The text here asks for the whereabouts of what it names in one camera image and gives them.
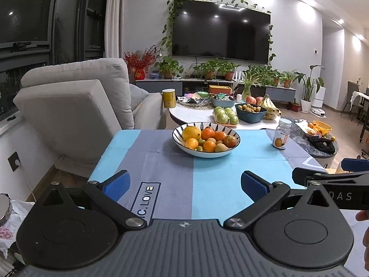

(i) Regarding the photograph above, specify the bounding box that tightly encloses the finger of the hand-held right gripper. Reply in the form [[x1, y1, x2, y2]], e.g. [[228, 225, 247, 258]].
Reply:
[[341, 158, 369, 173], [292, 167, 329, 187]]

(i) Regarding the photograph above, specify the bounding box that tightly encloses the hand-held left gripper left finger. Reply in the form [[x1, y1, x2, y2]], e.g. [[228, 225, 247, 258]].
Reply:
[[37, 170, 147, 228]]

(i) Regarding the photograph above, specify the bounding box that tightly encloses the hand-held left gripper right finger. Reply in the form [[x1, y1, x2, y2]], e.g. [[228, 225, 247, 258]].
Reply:
[[224, 171, 336, 228]]

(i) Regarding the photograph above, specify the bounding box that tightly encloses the white blue-striped bowl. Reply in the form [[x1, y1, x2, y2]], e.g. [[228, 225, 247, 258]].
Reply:
[[172, 122, 241, 158]]

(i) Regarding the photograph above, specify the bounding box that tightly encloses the large yellow citrus fruit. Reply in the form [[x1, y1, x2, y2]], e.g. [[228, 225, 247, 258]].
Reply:
[[182, 125, 202, 141]]

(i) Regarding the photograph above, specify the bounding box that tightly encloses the person's right hand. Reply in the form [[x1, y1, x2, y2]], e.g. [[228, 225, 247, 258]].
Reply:
[[355, 210, 369, 267]]

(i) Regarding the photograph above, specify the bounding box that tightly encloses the dark marble round table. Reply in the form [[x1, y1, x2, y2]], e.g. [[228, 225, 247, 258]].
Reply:
[[265, 117, 339, 165]]

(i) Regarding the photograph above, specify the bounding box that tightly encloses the black cloth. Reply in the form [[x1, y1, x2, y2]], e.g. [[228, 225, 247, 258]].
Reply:
[[307, 136, 336, 155]]

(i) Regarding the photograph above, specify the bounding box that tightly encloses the blue and grey tablecloth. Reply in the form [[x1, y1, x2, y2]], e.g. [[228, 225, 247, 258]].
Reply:
[[86, 128, 326, 223]]

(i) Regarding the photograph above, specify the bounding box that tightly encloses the clear jar with white lid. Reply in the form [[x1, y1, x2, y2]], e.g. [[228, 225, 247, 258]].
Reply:
[[272, 118, 292, 150]]

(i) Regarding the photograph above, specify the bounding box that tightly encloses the plastic bag of oranges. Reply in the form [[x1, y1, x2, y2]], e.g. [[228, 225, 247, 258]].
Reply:
[[304, 123, 322, 137]]

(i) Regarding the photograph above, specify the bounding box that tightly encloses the orange plastic basket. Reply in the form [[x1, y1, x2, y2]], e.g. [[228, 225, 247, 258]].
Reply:
[[312, 120, 333, 136]]

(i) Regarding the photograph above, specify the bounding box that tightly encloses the grey dining chair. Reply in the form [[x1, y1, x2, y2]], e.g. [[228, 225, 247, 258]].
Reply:
[[342, 81, 361, 119]]

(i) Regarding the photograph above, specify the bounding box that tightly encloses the dining table with cloth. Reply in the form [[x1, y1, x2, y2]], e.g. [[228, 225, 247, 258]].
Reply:
[[350, 91, 369, 139]]

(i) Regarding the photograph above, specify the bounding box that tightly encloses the dark bowl of longans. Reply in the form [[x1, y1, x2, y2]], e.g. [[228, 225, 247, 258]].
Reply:
[[235, 103, 268, 123]]

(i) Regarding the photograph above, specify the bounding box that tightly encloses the bag of green apples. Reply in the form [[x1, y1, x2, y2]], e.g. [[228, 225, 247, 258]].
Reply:
[[213, 107, 240, 126]]

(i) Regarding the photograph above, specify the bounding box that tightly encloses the white vacuum dock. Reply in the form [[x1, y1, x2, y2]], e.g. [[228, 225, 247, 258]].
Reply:
[[313, 87, 327, 108]]

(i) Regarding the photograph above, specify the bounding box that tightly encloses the bunch of bananas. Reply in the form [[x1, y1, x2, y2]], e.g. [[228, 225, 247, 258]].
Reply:
[[259, 94, 282, 120]]

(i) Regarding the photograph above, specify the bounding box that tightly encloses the grey television cabinet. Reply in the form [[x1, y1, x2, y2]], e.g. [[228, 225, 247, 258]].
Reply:
[[135, 78, 297, 101]]

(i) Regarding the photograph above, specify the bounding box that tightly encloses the tall plant in white pot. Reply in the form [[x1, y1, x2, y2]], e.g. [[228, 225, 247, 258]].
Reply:
[[294, 65, 325, 114]]

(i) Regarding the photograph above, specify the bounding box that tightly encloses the grey sofa cushion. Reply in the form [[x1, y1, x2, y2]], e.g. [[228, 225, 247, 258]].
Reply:
[[129, 84, 150, 113]]

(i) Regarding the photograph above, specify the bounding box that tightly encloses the teal basket of snacks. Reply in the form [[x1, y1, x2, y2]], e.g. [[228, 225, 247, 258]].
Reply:
[[210, 94, 236, 108]]

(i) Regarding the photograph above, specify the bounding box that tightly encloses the grey fabric sofa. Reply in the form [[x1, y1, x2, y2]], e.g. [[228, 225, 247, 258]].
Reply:
[[13, 58, 168, 176]]

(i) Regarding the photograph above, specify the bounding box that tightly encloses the white coffee table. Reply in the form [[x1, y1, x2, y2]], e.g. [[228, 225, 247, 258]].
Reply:
[[169, 101, 281, 130]]

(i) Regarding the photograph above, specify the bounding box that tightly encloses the potted green plant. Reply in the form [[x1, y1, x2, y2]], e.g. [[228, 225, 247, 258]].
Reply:
[[269, 69, 284, 87], [219, 62, 241, 82], [154, 56, 184, 80], [281, 71, 297, 89], [193, 59, 221, 81], [254, 65, 274, 85]]

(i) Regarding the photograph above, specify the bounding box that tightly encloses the yellow can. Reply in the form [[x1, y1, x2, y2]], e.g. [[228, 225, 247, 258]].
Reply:
[[162, 89, 176, 109]]

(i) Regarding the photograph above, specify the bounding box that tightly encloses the glass vase with green plant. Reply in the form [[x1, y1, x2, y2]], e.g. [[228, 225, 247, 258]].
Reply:
[[241, 71, 261, 101]]

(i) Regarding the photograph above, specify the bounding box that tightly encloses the orange box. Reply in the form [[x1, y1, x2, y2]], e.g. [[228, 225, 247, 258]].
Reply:
[[209, 85, 232, 96]]

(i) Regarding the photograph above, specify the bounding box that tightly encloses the glass dish with sweets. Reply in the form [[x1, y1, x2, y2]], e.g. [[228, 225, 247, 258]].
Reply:
[[176, 92, 209, 108]]

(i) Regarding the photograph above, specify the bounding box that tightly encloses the white plastic bag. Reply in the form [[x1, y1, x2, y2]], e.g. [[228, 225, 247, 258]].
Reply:
[[0, 200, 35, 259]]

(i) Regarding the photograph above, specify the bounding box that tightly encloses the red flower arrangement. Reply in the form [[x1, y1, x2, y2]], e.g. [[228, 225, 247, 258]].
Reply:
[[124, 45, 158, 80]]

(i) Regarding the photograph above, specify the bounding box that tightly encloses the white curtain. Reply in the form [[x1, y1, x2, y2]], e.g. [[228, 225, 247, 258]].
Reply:
[[105, 0, 127, 61]]

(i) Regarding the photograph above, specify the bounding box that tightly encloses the dark window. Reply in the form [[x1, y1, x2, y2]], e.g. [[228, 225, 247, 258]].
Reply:
[[0, 0, 111, 122]]

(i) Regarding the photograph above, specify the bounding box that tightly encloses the dark wall outlet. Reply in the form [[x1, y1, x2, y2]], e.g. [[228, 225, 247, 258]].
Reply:
[[8, 151, 21, 172]]

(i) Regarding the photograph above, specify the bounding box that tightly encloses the black wall television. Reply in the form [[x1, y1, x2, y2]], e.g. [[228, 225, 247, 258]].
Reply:
[[172, 0, 271, 64]]

